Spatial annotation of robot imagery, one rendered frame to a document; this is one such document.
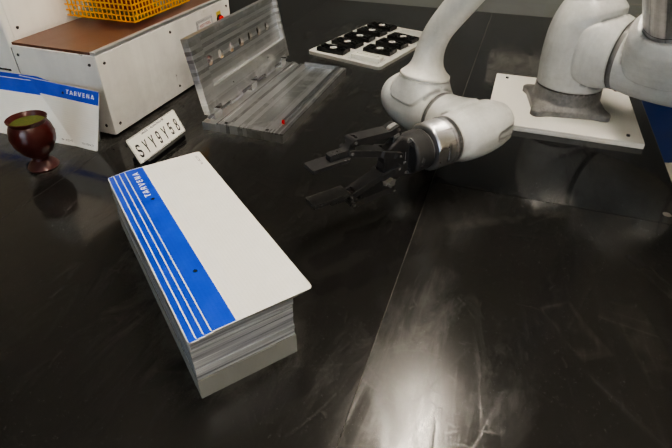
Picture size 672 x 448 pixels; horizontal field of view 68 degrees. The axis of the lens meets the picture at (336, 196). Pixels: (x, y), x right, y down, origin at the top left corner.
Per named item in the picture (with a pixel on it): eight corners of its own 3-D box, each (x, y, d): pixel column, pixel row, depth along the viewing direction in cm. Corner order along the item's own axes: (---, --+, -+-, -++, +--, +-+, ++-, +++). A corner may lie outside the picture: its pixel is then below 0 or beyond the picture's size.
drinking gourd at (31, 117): (53, 152, 109) (36, 105, 103) (74, 164, 105) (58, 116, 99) (13, 168, 104) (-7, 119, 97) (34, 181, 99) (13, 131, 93)
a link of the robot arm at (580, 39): (556, 67, 133) (579, -22, 121) (625, 86, 122) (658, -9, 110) (522, 81, 125) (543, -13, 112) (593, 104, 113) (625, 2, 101)
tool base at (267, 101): (283, 143, 113) (282, 128, 110) (203, 129, 118) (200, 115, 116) (346, 75, 147) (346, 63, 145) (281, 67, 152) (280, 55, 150)
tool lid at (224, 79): (186, 38, 106) (179, 39, 107) (212, 121, 116) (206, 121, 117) (275, -7, 141) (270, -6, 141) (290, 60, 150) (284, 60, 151)
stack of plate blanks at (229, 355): (297, 351, 66) (294, 297, 60) (202, 399, 60) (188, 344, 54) (193, 202, 94) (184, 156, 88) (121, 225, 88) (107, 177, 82)
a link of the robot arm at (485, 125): (462, 177, 92) (415, 148, 101) (519, 154, 99) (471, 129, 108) (470, 123, 86) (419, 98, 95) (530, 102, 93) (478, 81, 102)
